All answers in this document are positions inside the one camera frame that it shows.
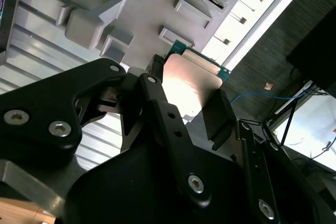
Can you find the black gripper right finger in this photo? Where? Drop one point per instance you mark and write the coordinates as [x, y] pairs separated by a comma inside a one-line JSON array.
[[219, 119]]

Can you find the silver CPU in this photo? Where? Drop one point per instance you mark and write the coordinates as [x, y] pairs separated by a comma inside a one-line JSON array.
[[189, 82]]

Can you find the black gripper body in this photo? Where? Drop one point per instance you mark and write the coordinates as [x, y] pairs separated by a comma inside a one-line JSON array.
[[131, 195]]

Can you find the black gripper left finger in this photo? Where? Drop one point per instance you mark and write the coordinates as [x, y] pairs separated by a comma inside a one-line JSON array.
[[39, 108]]

